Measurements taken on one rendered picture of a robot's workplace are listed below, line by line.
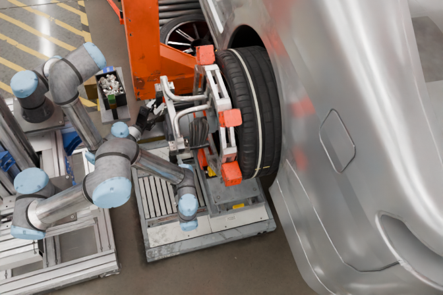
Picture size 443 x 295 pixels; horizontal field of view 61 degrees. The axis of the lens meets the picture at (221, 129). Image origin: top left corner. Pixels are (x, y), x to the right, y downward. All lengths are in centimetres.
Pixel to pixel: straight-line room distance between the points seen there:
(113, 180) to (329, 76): 73
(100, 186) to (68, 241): 116
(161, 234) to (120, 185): 124
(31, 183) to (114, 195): 44
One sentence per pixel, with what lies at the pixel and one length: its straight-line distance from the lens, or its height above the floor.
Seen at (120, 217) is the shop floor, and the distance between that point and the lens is 259.
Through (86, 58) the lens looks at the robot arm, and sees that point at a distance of 152.
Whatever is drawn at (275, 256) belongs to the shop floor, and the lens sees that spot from 256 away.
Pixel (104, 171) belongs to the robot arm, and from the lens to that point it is 126.
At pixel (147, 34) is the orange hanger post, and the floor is 105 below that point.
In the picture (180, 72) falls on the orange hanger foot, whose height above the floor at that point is 71.
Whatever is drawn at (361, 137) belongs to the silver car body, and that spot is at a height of 158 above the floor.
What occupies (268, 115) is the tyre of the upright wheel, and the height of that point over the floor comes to 111.
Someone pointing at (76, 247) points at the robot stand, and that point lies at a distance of 235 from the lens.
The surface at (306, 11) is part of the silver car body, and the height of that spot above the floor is 164.
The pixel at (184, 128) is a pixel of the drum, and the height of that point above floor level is 89.
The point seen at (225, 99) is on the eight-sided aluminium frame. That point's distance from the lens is 164.
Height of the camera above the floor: 240
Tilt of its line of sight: 56 degrees down
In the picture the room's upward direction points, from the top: 11 degrees clockwise
